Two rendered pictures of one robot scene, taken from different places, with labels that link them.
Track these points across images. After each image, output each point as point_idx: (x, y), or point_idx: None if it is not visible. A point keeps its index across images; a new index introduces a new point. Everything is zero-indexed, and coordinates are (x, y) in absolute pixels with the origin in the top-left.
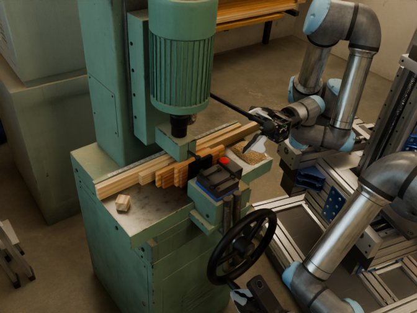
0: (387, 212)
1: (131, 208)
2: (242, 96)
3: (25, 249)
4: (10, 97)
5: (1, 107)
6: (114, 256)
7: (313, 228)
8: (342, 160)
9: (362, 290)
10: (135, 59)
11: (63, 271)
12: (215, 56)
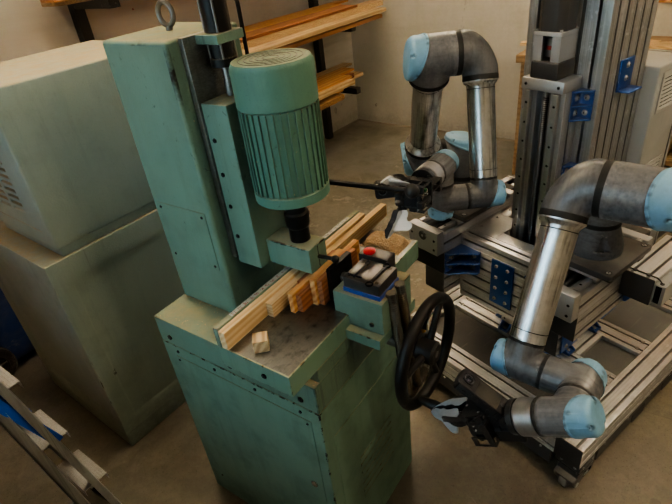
0: (572, 260)
1: (274, 346)
2: (326, 206)
3: (110, 488)
4: (45, 275)
5: (21, 302)
6: (253, 437)
7: (482, 328)
8: (491, 226)
9: None
10: (224, 159)
11: (175, 497)
12: None
